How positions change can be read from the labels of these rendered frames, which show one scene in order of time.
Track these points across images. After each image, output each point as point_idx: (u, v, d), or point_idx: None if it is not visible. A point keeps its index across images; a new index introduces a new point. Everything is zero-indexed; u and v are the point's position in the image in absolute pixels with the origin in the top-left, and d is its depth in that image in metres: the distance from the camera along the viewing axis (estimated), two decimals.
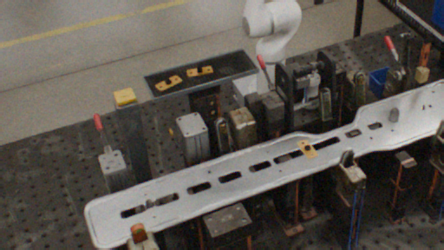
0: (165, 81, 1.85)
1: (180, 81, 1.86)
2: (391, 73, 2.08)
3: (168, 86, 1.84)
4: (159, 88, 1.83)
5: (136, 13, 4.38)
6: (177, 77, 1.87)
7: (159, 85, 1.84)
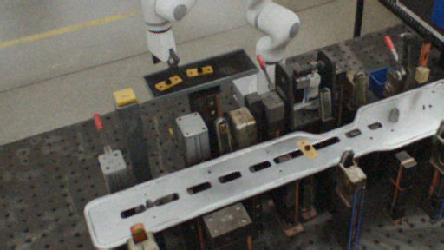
0: (165, 81, 1.85)
1: (180, 81, 1.86)
2: (391, 73, 2.08)
3: (168, 86, 1.84)
4: (159, 88, 1.83)
5: (136, 13, 4.38)
6: (177, 77, 1.87)
7: (159, 85, 1.84)
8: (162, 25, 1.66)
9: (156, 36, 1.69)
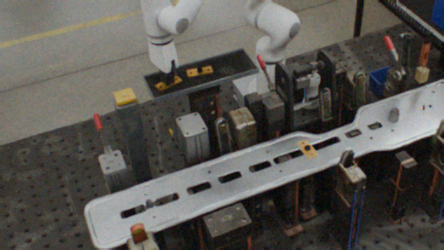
0: (165, 81, 1.85)
1: (180, 81, 1.86)
2: (391, 73, 2.08)
3: (167, 86, 1.84)
4: (159, 88, 1.83)
5: (136, 13, 4.38)
6: (177, 77, 1.87)
7: (159, 85, 1.84)
8: (165, 37, 1.69)
9: (159, 49, 1.72)
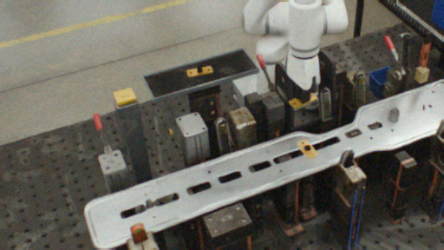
0: (299, 97, 1.67)
1: (316, 99, 1.68)
2: (391, 73, 2.08)
3: (303, 103, 1.66)
4: (292, 104, 1.66)
5: (136, 13, 4.38)
6: (312, 95, 1.69)
7: (294, 101, 1.67)
8: (310, 51, 1.51)
9: (301, 62, 1.55)
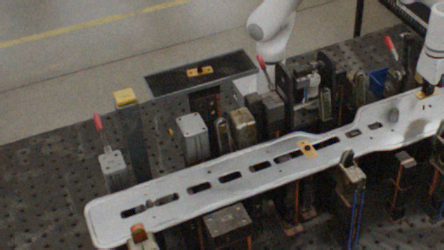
0: (424, 90, 1.96)
1: (438, 93, 1.96)
2: (391, 73, 2.08)
3: (427, 96, 1.94)
4: (418, 96, 1.94)
5: (136, 13, 4.38)
6: (434, 89, 1.97)
7: (419, 94, 1.95)
8: (443, 52, 1.80)
9: (433, 62, 1.83)
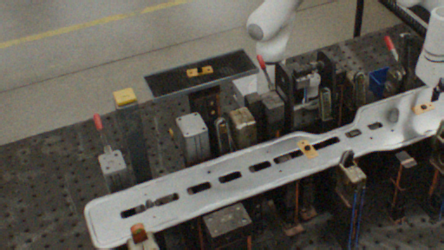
0: (421, 105, 2.00)
1: (434, 108, 2.00)
2: (391, 73, 2.08)
3: (423, 111, 1.99)
4: (414, 110, 1.99)
5: (136, 13, 4.38)
6: (431, 103, 2.02)
7: (415, 108, 2.00)
8: (441, 56, 1.81)
9: (432, 65, 1.84)
